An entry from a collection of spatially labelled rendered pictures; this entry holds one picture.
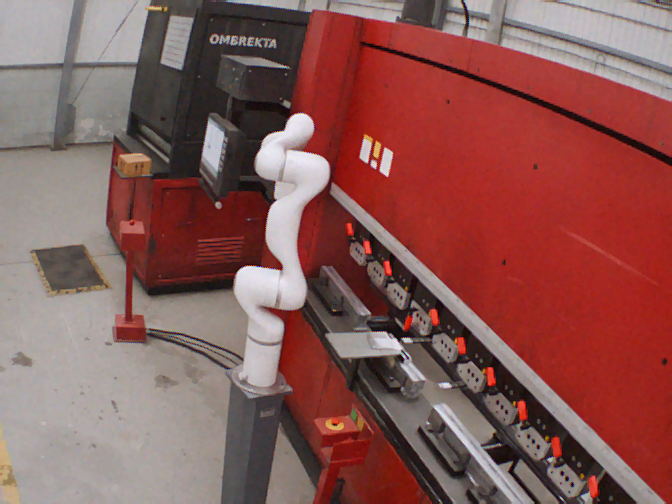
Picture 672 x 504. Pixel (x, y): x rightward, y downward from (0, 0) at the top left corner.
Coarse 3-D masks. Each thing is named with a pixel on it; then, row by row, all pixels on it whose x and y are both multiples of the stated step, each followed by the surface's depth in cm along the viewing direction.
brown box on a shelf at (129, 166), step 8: (120, 160) 398; (128, 160) 391; (136, 160) 394; (144, 160) 398; (120, 168) 399; (128, 168) 390; (136, 168) 395; (144, 168) 399; (120, 176) 391; (128, 176) 393; (136, 176) 396; (144, 176) 399; (152, 176) 404
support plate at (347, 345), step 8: (328, 336) 251; (336, 336) 253; (344, 336) 254; (352, 336) 255; (360, 336) 257; (376, 336) 259; (384, 336) 260; (336, 344) 247; (344, 344) 248; (352, 344) 249; (360, 344) 250; (368, 344) 251; (336, 352) 242; (344, 352) 242; (352, 352) 243; (360, 352) 244; (368, 352) 245; (376, 352) 246; (384, 352) 248; (392, 352) 249
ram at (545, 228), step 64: (384, 64) 263; (384, 128) 263; (448, 128) 217; (512, 128) 182; (576, 128) 154; (384, 192) 262; (448, 192) 217; (512, 192) 183; (576, 192) 155; (640, 192) 131; (448, 256) 217; (512, 256) 183; (576, 256) 155; (640, 256) 131; (512, 320) 181; (576, 320) 153; (640, 320) 130; (576, 384) 151; (640, 384) 128; (640, 448) 124
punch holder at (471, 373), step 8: (472, 336) 200; (472, 344) 200; (480, 344) 196; (472, 352) 199; (480, 352) 195; (488, 352) 191; (472, 360) 199; (480, 360) 195; (488, 360) 191; (496, 360) 190; (464, 368) 203; (472, 368) 198; (480, 368) 194; (496, 368) 192; (464, 376) 202; (472, 376) 198; (480, 376) 193; (472, 384) 197; (480, 384) 193; (480, 392) 196; (488, 392) 197
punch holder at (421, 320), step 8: (416, 288) 236; (424, 288) 230; (416, 296) 235; (424, 296) 230; (432, 296) 225; (416, 304) 235; (424, 304) 230; (432, 304) 225; (440, 304) 224; (416, 312) 234; (424, 312) 230; (440, 312) 226; (416, 320) 234; (424, 320) 229; (424, 328) 228; (432, 328) 228
